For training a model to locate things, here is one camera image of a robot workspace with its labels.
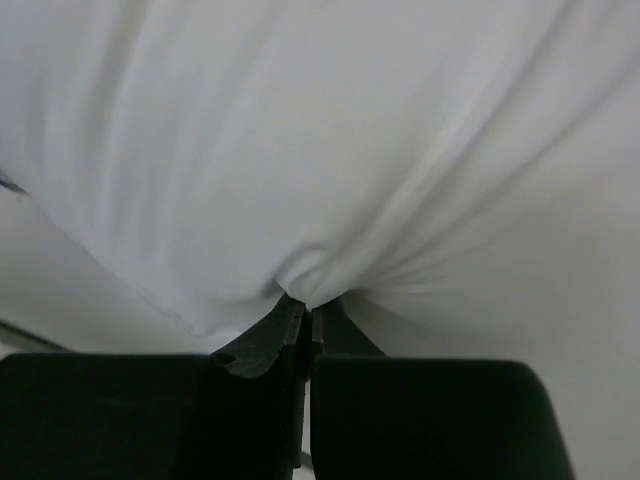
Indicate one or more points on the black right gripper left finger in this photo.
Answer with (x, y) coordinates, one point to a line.
(233, 414)

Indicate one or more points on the white pillow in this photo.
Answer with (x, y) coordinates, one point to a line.
(477, 158)

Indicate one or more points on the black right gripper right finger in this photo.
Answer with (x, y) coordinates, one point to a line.
(374, 416)

